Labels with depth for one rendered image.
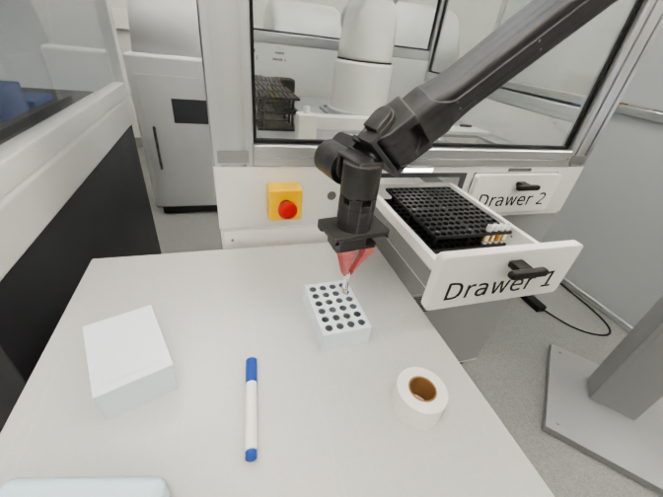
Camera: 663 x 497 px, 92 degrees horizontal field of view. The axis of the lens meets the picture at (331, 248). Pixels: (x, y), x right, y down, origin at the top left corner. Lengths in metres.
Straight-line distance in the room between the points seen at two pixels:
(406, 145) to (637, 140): 1.97
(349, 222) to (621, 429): 1.52
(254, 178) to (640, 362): 1.50
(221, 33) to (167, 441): 0.60
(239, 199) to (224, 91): 0.21
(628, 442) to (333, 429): 1.45
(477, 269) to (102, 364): 0.55
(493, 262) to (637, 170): 1.82
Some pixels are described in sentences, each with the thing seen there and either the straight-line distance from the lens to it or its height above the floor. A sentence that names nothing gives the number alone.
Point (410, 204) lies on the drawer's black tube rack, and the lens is 0.72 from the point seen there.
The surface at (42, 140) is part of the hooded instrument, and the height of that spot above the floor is 0.95.
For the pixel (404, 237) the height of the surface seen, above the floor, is 0.88.
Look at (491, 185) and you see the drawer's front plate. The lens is 0.96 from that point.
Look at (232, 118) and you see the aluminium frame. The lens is 0.67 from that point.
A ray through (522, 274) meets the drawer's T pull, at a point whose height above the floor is 0.91.
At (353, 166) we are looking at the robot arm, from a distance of 0.45.
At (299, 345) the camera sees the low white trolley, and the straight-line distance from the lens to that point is 0.55.
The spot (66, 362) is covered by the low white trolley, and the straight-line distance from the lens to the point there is 0.61.
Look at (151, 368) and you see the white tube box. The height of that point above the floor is 0.81.
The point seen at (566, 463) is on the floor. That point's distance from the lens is 1.62.
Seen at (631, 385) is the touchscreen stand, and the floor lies 0.20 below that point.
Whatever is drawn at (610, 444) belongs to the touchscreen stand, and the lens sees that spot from 1.74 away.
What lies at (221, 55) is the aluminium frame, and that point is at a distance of 0.66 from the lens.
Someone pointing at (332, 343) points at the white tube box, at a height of 0.78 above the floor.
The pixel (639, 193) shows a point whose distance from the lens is 2.34.
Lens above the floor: 1.18
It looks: 33 degrees down
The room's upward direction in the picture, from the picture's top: 7 degrees clockwise
